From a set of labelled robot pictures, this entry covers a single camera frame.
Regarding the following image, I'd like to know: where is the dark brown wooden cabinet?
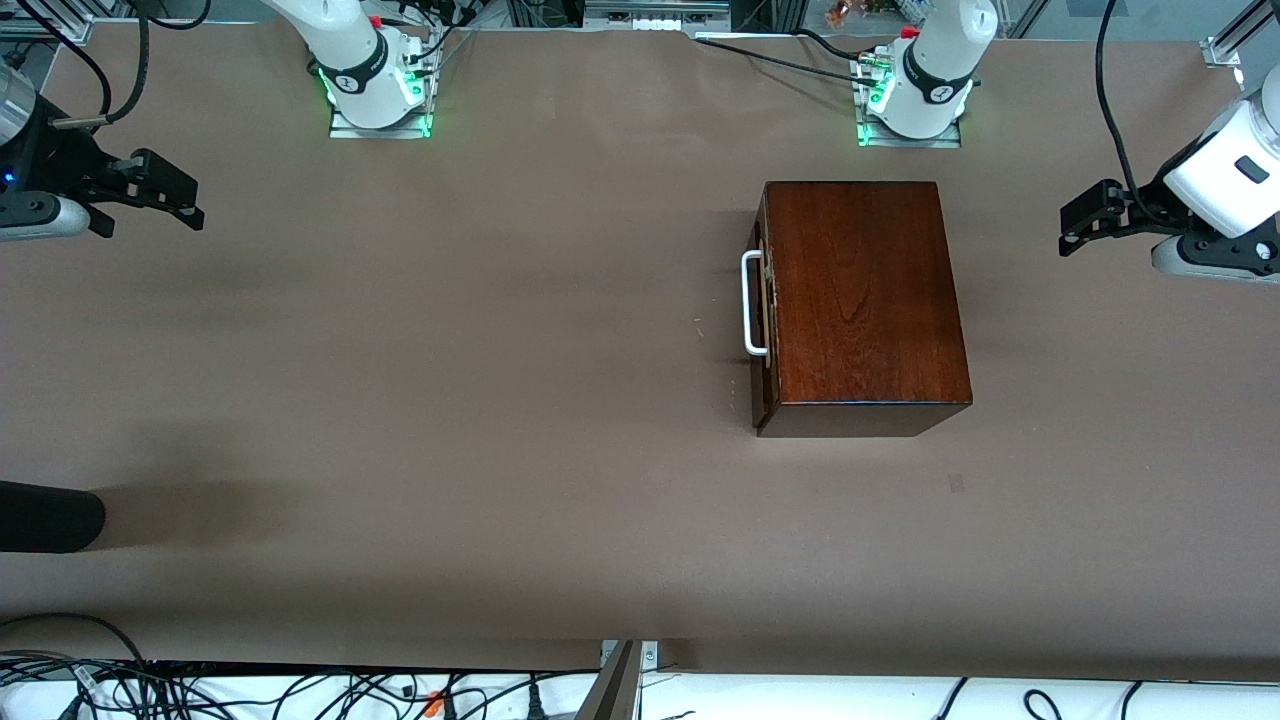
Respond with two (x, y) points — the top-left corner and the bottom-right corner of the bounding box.
(757, 181), (973, 438)

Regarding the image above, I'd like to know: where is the thin black table cable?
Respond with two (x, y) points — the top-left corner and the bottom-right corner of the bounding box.
(695, 35), (881, 86)

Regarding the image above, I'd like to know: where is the aluminium frame profile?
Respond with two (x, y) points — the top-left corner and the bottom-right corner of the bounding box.
(1203, 0), (1280, 69)
(0, 0), (96, 43)

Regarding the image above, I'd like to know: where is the wooden drawer with white handle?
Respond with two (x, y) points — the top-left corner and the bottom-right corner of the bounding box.
(741, 190), (779, 431)

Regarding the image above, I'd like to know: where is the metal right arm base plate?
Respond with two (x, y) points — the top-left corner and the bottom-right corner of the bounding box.
(330, 40), (433, 139)

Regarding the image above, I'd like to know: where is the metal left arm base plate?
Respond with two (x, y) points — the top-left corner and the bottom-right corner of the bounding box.
(853, 55), (963, 149)

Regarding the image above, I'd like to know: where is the black cylinder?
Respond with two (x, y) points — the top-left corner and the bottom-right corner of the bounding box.
(0, 480), (107, 554)

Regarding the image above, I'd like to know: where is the black looped cable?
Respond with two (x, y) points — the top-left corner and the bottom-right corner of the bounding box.
(0, 612), (151, 666)

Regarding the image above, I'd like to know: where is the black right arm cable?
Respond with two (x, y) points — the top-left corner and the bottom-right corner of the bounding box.
(50, 0), (151, 129)

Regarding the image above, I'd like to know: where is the thick black table cable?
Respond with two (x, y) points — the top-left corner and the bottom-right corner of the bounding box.
(790, 28), (896, 71)

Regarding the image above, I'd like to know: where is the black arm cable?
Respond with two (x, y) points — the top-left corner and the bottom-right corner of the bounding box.
(50, 0), (151, 129)
(1095, 0), (1151, 216)

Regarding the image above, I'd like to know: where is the grey metal strut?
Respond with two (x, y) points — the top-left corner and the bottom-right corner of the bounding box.
(575, 640), (643, 720)

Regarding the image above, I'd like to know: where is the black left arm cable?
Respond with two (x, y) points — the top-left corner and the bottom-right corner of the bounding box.
(1095, 0), (1151, 216)

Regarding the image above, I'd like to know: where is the grey power strip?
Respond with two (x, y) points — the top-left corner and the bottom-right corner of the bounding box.
(583, 0), (733, 33)

